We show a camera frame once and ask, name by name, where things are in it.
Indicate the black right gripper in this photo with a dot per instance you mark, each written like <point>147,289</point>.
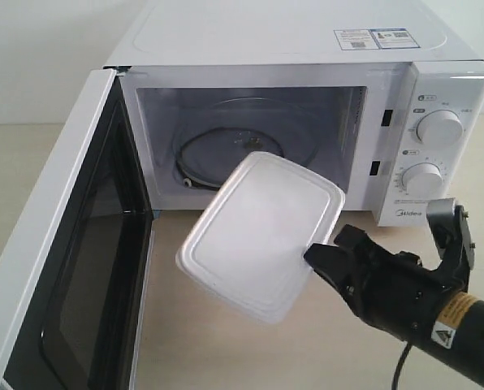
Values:
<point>392,292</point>

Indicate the white lidded plastic container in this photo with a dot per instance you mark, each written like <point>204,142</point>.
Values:
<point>247,247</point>

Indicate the white microwave door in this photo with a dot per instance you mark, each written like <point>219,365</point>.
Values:
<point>74,270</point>

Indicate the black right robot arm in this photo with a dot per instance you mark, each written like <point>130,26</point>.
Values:
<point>465,354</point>

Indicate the white microwave oven body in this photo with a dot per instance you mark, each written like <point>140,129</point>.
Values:
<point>181,56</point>

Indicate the lower white timer knob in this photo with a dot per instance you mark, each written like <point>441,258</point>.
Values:
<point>422,179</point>

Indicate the upper white control knob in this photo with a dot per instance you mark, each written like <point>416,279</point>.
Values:
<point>439,129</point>

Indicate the glass turntable plate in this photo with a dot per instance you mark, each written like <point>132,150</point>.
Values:
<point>214,140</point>

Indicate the white and blue label sticker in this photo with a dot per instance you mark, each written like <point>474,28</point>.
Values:
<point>375,39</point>

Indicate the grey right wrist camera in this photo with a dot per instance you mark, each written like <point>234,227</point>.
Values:
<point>448,222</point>

